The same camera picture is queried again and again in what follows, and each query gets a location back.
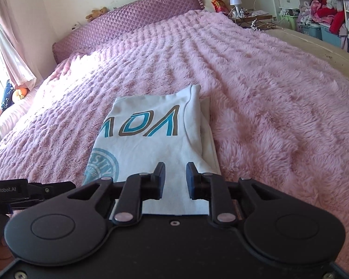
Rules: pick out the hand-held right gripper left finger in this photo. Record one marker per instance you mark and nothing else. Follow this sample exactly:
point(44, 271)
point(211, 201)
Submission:
point(162, 180)

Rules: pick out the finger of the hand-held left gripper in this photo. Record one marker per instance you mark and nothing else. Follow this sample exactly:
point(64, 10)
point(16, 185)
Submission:
point(51, 190)

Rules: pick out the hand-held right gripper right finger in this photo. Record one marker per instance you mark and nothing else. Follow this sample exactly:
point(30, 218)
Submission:
point(189, 180)

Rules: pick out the white printed t-shirt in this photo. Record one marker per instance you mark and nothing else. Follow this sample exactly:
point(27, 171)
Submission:
point(151, 148)

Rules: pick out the person's left hand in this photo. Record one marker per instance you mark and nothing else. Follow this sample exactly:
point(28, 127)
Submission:
point(0, 257)

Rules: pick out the white bedding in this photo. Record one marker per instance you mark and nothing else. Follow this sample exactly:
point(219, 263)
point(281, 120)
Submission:
point(8, 122)

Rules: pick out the dark blue pillow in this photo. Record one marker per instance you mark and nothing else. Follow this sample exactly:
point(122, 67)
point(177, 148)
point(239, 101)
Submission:
point(7, 96)

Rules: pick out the orange plush toy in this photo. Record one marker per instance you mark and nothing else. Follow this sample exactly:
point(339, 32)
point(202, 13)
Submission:
point(19, 93)

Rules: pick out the pink fluffy blanket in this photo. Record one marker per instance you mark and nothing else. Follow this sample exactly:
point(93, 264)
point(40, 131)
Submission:
point(250, 93)

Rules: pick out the pink curtain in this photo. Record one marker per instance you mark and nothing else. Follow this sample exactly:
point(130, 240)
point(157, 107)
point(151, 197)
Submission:
point(8, 52)

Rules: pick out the purple quilted headboard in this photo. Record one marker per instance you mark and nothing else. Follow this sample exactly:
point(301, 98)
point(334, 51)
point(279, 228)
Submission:
point(128, 20)

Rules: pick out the dried flower branches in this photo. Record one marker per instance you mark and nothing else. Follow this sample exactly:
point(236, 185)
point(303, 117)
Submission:
point(258, 24)

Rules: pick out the red snack bag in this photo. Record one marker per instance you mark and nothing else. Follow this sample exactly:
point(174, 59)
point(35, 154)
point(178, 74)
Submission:
point(219, 5)

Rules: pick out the brown teddy bear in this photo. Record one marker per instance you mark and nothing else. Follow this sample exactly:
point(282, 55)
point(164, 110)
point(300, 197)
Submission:
point(97, 14)

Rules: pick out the white table lamp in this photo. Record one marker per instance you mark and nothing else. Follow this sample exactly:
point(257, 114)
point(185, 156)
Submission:
point(235, 1)

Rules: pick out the blue storage bin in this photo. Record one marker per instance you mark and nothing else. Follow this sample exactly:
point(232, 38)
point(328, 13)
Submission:
point(311, 32)
point(331, 36)

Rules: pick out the beige bed frame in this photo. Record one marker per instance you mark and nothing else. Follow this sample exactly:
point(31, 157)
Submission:
point(331, 58)

